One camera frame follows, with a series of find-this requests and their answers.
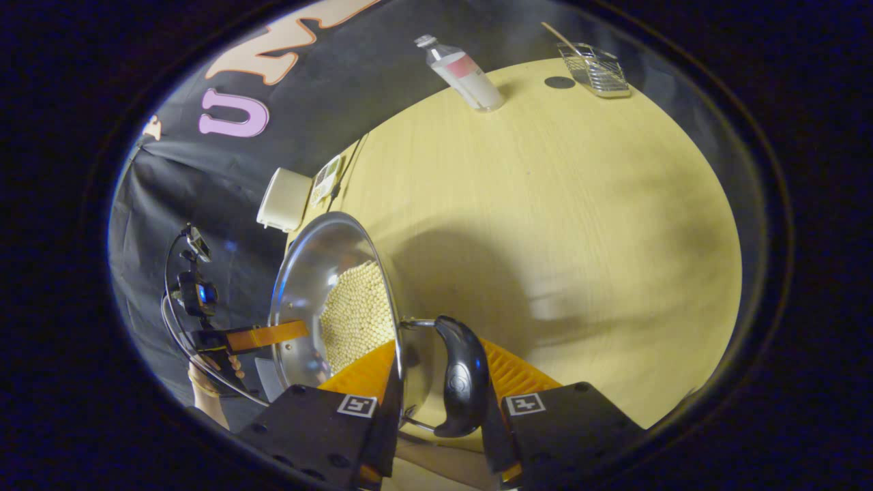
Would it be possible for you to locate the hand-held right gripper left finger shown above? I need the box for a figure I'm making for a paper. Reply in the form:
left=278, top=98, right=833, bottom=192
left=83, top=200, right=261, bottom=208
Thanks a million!
left=235, top=339, right=403, bottom=491

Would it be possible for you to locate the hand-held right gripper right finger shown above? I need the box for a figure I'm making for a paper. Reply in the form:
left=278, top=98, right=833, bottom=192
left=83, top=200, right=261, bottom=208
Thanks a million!
left=477, top=338, right=645, bottom=488

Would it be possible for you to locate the steel pot with black handles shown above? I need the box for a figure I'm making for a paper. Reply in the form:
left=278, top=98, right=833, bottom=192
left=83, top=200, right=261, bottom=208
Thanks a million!
left=268, top=211, right=490, bottom=438

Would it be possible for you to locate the pile of yellow beans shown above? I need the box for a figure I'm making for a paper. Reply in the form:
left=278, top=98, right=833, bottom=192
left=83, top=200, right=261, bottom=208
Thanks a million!
left=319, top=261, right=396, bottom=376

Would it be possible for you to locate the white toaster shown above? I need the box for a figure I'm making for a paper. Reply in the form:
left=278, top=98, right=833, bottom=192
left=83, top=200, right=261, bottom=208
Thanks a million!
left=256, top=168, right=313, bottom=233

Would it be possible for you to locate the white divided plate with beans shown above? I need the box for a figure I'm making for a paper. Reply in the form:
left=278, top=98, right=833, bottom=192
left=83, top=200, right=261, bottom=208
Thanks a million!
left=310, top=154, right=343, bottom=207

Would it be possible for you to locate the clear plastic bottle pink label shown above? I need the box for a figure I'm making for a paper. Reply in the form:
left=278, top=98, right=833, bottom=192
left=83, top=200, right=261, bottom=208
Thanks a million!
left=414, top=34, right=506, bottom=113

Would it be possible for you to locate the wooden stick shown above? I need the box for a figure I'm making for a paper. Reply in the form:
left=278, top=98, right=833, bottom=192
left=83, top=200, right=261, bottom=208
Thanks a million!
left=541, top=22, right=580, bottom=55

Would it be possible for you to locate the black power cable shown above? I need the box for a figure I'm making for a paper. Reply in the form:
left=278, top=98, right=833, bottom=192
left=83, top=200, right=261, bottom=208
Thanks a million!
left=331, top=133, right=369, bottom=212

